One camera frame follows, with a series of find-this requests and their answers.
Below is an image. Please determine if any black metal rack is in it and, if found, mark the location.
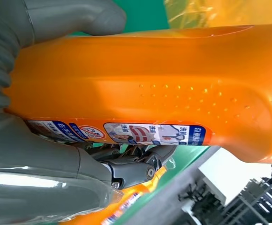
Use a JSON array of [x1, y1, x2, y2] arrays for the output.
[[178, 163, 272, 225]]

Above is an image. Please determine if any orange bottle with clear cap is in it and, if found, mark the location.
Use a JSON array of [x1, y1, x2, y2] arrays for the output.
[[58, 160, 175, 225]]

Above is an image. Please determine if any yellow plastic sheet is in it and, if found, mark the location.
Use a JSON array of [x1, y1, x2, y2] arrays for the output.
[[164, 0, 272, 30]]

